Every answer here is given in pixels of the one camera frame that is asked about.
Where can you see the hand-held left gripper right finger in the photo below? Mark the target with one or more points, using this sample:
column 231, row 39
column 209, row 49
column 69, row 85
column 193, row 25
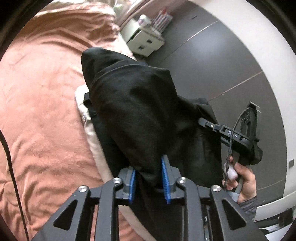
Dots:
column 165, row 183

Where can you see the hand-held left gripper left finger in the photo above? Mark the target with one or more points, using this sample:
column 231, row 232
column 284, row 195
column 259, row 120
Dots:
column 132, row 185

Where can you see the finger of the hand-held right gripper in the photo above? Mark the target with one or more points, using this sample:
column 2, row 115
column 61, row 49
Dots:
column 208, row 122

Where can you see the large black garment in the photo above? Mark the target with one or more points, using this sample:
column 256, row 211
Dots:
column 138, row 115

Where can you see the person's right forearm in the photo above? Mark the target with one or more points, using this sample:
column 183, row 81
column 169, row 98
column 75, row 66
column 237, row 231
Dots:
column 248, row 207

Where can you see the person's right hand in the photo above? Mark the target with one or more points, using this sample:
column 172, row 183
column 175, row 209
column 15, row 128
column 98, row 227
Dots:
column 247, row 183

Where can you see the white bedside cabinet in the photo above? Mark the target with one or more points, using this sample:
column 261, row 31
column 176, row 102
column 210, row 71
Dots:
column 141, row 41

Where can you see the rack of red-white items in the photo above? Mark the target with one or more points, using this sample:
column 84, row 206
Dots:
column 161, row 19

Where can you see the pink-brown blanket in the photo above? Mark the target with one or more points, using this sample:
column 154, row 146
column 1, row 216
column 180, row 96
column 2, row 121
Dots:
column 46, row 104

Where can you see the white bottle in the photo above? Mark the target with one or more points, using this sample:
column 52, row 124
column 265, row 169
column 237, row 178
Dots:
column 143, row 20

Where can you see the pink curtain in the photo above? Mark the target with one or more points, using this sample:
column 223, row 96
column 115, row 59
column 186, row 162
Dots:
column 136, row 9

